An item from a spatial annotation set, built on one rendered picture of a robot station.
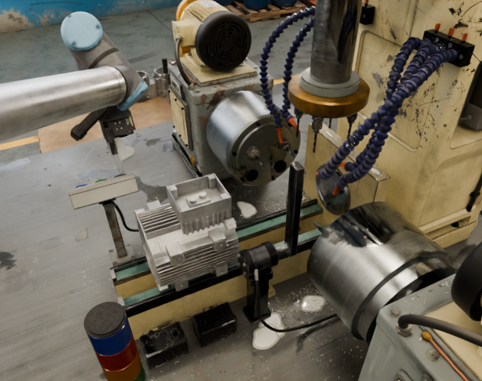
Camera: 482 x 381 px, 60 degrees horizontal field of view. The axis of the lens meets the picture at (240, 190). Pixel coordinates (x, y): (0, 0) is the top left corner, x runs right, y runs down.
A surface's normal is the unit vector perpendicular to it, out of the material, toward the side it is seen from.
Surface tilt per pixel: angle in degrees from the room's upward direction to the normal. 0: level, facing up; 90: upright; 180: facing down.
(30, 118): 101
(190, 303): 90
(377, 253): 24
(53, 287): 0
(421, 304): 0
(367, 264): 39
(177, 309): 90
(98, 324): 0
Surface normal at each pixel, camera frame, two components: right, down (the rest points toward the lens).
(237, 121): -0.54, -0.48
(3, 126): 0.94, 0.33
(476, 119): -0.90, 0.28
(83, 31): 0.15, -0.07
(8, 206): -0.01, -0.78
